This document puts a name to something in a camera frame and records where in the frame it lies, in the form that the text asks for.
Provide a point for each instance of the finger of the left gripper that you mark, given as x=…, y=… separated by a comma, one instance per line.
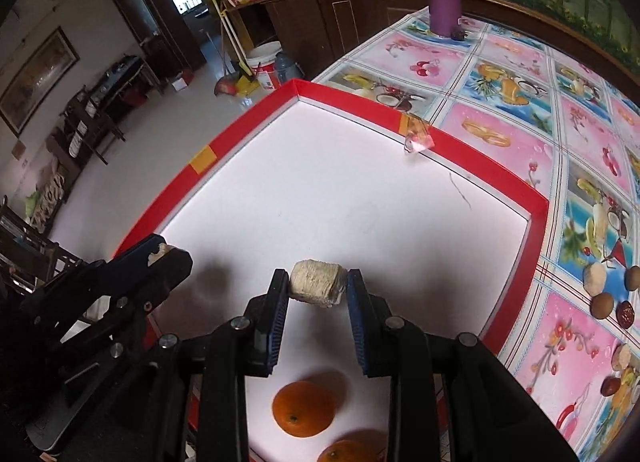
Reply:
x=134, y=288

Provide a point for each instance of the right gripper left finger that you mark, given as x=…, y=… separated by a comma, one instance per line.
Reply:
x=267, y=314

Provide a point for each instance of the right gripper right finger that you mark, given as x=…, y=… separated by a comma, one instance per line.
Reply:
x=367, y=315

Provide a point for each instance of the small beige cube piece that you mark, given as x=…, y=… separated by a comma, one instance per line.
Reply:
x=162, y=250

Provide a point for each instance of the beige sugarcane cylinder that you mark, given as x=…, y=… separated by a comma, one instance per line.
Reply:
x=318, y=283

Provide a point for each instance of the orange mandarin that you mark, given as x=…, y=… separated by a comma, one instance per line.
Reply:
x=303, y=409
x=350, y=450

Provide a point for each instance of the brown kiwi-like round fruit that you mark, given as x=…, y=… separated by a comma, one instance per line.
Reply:
x=601, y=305

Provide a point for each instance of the dark red jujube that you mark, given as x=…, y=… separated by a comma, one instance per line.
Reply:
x=625, y=314

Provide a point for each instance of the small beige sugarcane piece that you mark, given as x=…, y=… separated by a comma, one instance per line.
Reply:
x=621, y=358

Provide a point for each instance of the brown longan fruit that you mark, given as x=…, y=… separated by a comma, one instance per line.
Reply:
x=632, y=279

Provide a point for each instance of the red white tray box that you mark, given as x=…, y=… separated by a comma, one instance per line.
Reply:
x=311, y=172

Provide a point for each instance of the wooden chair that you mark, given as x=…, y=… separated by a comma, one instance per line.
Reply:
x=90, y=124

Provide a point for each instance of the dark side table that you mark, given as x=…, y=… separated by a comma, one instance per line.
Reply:
x=120, y=76

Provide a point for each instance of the broom and dustpan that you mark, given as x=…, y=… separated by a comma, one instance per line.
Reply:
x=238, y=79

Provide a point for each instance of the grey thermos flask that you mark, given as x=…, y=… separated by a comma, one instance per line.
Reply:
x=286, y=69

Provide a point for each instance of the white plastic bucket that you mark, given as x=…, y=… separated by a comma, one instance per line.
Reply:
x=261, y=60

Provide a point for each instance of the floral fruit tablecloth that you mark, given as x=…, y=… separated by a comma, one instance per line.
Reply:
x=569, y=141

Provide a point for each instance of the framed wall painting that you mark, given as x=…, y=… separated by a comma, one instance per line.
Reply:
x=31, y=85

